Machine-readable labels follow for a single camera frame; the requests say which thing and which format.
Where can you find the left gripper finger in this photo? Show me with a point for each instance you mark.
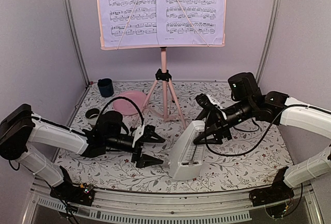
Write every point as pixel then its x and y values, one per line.
pixel 147 161
pixel 152 137

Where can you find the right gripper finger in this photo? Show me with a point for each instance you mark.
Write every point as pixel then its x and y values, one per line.
pixel 209 138
pixel 204 113

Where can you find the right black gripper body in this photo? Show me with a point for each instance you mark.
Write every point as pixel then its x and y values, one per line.
pixel 218 118

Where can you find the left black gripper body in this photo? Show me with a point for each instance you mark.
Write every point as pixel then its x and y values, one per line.
pixel 137 151

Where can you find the white metronome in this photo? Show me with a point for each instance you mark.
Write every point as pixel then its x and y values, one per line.
pixel 186 158

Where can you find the pink music stand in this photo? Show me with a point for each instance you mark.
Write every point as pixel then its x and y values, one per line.
pixel 169 95

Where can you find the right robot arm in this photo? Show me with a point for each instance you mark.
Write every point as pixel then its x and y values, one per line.
pixel 275 108

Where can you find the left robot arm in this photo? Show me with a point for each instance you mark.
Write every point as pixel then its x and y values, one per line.
pixel 22 128

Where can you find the pink plate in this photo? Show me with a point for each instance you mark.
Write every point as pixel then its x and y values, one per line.
pixel 127 108

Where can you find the paper coffee cup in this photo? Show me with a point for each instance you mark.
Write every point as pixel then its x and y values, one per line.
pixel 91 116

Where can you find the dark blue mug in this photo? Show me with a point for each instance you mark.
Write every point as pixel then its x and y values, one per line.
pixel 105 87

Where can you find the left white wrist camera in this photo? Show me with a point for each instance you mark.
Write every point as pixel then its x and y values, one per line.
pixel 138 134

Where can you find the front aluminium rail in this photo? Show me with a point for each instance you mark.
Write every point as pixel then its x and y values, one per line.
pixel 134 197

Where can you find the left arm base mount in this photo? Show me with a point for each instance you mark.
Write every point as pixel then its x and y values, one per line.
pixel 69 192

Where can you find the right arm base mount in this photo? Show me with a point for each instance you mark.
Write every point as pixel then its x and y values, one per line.
pixel 277 191

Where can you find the right aluminium frame post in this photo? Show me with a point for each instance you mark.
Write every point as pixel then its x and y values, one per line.
pixel 268 40

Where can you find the aluminium frame post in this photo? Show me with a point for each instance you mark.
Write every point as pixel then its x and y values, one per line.
pixel 268 40
pixel 75 41

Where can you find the left aluminium frame post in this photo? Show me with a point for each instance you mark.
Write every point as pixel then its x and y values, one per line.
pixel 75 41

